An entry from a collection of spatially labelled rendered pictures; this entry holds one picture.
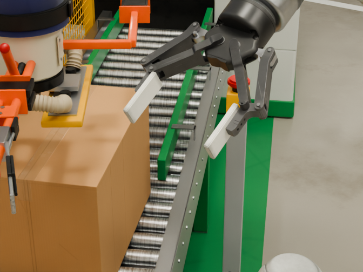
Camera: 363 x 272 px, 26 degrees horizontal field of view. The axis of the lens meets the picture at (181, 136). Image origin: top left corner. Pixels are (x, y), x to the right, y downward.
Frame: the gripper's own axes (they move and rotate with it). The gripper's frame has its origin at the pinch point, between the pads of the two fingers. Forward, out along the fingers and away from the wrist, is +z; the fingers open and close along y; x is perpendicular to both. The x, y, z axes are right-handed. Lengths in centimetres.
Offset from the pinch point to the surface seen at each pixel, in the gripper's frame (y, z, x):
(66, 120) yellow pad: 68, -15, -59
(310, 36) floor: 194, -244, -344
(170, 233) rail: 68, -19, -129
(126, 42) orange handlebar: 71, -41, -61
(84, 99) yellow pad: 73, -24, -64
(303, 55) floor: 180, -217, -326
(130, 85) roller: 161, -84, -181
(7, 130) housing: 56, 1, -33
